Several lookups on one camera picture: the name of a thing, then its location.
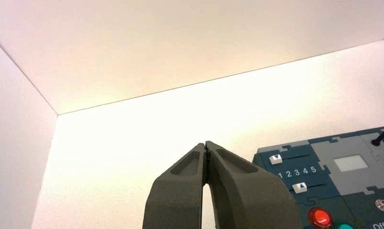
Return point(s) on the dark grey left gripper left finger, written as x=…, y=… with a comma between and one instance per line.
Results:
x=176, y=202

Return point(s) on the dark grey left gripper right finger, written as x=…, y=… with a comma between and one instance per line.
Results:
x=248, y=202

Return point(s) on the white slider cap down arrow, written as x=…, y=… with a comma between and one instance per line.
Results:
x=275, y=159

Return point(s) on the white slider cap up arrow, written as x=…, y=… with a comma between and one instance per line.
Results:
x=299, y=188

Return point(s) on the red round push button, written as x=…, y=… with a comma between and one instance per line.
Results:
x=319, y=218

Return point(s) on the teal and grey control box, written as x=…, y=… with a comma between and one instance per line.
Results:
x=337, y=202

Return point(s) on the green round push button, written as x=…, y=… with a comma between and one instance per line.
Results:
x=344, y=226

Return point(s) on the white rectangular display window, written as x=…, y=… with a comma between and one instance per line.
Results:
x=350, y=163

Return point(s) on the black banana plug lead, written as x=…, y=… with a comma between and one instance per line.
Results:
x=377, y=140

